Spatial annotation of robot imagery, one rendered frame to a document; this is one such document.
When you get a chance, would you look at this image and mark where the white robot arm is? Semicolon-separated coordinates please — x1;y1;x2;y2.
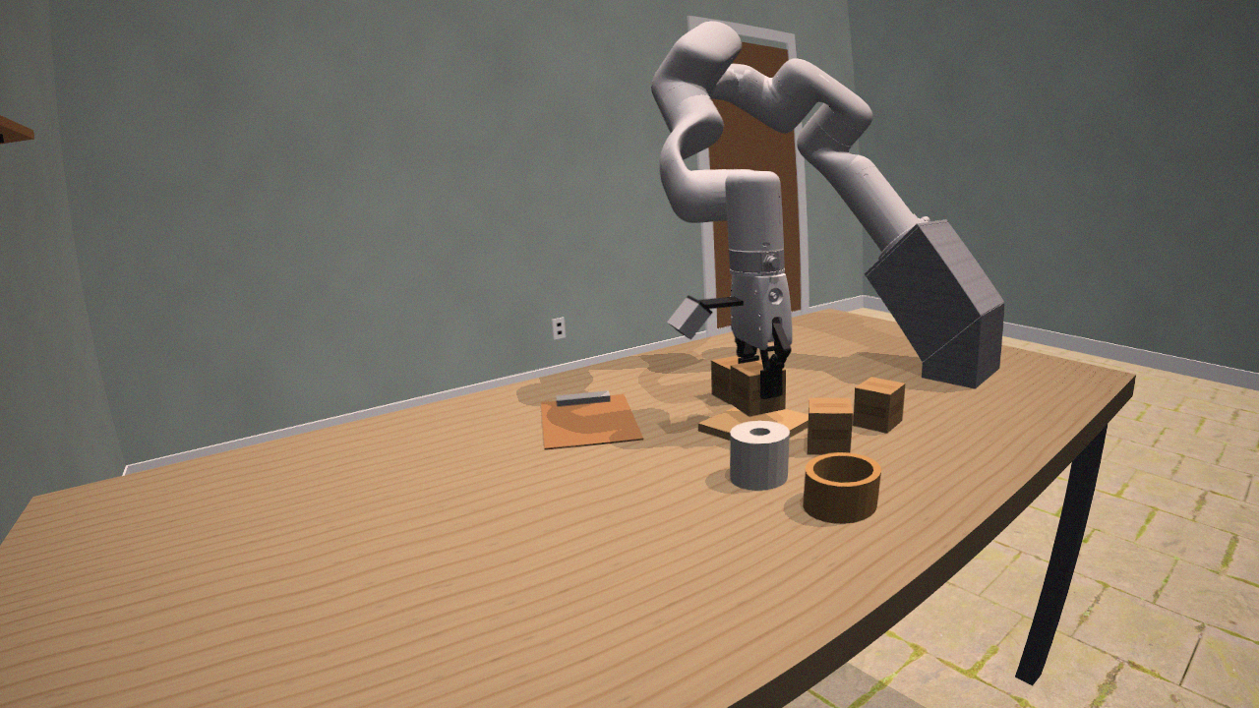
651;21;930;272

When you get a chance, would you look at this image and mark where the brown cube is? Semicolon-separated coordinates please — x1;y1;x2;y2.
730;360;786;417
711;357;742;404
808;398;854;455
854;377;905;435

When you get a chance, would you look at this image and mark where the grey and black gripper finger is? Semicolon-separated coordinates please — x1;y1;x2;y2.
759;317;792;399
734;335;759;364

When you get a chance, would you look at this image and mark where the dark brown open cylinder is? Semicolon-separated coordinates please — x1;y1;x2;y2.
803;452;881;524

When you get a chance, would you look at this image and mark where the tan square wooden board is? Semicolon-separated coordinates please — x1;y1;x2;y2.
697;407;810;441

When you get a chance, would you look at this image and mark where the brown clipboard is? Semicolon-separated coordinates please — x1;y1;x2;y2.
541;391;643;450

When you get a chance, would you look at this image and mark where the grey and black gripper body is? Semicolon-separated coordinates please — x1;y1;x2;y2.
730;270;793;350

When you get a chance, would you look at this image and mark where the grey cylinder with white top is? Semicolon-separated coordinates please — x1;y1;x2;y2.
730;421;789;491

